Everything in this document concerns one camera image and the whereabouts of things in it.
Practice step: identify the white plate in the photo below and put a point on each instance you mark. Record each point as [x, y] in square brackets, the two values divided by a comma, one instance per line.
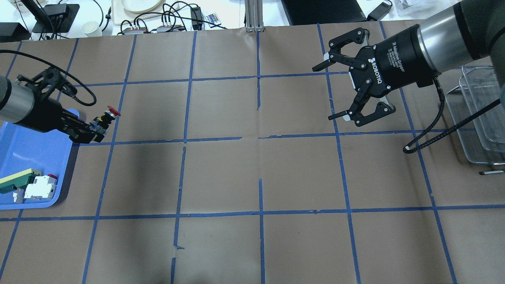
[140, 6]

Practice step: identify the black laptop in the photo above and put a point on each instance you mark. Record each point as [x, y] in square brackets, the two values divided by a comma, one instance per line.
[306, 12]

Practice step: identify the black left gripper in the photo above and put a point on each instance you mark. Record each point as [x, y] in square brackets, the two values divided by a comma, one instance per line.
[42, 113]

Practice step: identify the aluminium profile post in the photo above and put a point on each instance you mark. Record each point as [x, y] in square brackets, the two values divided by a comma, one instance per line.
[254, 16]

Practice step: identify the black monitor stand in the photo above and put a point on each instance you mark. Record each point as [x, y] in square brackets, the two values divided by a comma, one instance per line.
[52, 19]

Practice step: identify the black power adapter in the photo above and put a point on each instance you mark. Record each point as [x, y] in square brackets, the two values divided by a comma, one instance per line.
[380, 11]

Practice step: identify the colourful remote control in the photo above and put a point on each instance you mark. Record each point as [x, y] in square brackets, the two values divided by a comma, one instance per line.
[213, 19]

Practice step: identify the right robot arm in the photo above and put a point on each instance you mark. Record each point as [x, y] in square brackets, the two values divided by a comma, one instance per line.
[465, 32]

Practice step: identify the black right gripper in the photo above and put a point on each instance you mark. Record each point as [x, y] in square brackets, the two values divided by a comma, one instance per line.
[394, 63]

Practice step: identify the wire mesh shelf basket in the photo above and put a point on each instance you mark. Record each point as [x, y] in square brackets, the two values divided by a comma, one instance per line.
[482, 139]

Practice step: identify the white circuit breaker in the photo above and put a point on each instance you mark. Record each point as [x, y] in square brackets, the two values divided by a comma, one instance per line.
[42, 187]

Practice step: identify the white paper cup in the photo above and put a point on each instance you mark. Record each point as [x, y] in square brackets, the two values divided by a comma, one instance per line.
[92, 29]

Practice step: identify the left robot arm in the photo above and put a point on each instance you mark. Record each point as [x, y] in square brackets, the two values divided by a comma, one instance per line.
[26, 102]

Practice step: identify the blue plastic tray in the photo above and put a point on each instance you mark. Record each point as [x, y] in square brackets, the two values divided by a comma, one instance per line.
[51, 153]

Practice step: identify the green yellow terminal block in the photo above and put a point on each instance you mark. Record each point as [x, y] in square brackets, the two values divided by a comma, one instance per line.
[18, 180]

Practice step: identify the red emergency stop button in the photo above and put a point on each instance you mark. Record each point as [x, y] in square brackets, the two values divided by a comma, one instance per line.
[100, 125]

